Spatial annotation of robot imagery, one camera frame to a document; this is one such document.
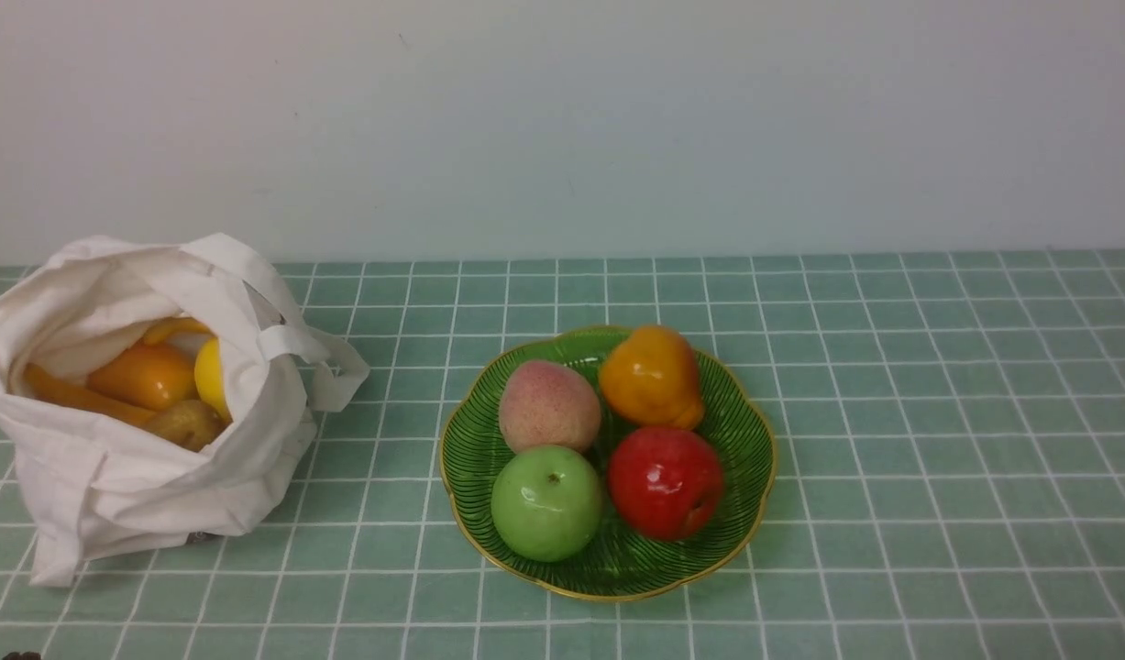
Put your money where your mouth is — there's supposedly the red apple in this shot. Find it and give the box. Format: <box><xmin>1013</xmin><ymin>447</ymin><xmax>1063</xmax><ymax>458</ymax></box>
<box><xmin>608</xmin><ymin>426</ymin><xmax>725</xmax><ymax>542</ymax></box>

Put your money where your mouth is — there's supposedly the green glass plate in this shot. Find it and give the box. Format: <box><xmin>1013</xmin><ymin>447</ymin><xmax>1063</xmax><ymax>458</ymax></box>
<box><xmin>439</xmin><ymin>325</ymin><xmax>779</xmax><ymax>602</ymax></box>

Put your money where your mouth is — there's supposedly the pink peach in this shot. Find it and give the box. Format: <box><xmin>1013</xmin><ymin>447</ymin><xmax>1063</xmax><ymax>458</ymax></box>
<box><xmin>498</xmin><ymin>359</ymin><xmax>602</xmax><ymax>454</ymax></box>

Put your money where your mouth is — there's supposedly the orange carrot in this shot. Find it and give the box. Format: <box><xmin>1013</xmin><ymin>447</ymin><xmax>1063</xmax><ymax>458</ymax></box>
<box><xmin>23</xmin><ymin>363</ymin><xmax>156</xmax><ymax>427</ymax></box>

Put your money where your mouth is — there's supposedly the green checkered tablecloth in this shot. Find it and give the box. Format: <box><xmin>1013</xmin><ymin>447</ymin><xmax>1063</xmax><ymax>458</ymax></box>
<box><xmin>0</xmin><ymin>250</ymin><xmax>1125</xmax><ymax>659</ymax></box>

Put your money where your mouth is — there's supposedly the yellow orange pear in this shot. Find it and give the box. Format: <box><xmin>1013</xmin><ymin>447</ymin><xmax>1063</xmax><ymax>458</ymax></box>
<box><xmin>597</xmin><ymin>324</ymin><xmax>705</xmax><ymax>431</ymax></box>

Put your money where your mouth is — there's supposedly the brown kiwi fruit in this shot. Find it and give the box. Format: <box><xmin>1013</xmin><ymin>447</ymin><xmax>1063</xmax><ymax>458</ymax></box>
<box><xmin>140</xmin><ymin>400</ymin><xmax>227</xmax><ymax>454</ymax></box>

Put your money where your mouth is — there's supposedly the orange fruit in bag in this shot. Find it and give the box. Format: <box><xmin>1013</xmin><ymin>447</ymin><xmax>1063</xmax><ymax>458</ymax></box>
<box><xmin>86</xmin><ymin>343</ymin><xmax>198</xmax><ymax>412</ymax></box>

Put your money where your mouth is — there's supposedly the white cloth bag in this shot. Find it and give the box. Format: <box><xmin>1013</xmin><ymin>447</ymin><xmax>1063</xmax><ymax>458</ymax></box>
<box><xmin>0</xmin><ymin>233</ymin><xmax>370</xmax><ymax>588</ymax></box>

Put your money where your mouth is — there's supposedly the green apple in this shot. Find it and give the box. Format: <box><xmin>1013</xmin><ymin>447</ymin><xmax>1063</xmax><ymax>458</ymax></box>
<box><xmin>491</xmin><ymin>445</ymin><xmax>603</xmax><ymax>563</ymax></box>

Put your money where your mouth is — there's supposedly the yellow lemon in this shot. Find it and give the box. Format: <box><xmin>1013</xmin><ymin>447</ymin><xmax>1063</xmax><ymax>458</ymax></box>
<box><xmin>194</xmin><ymin>335</ymin><xmax>232</xmax><ymax>423</ymax></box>

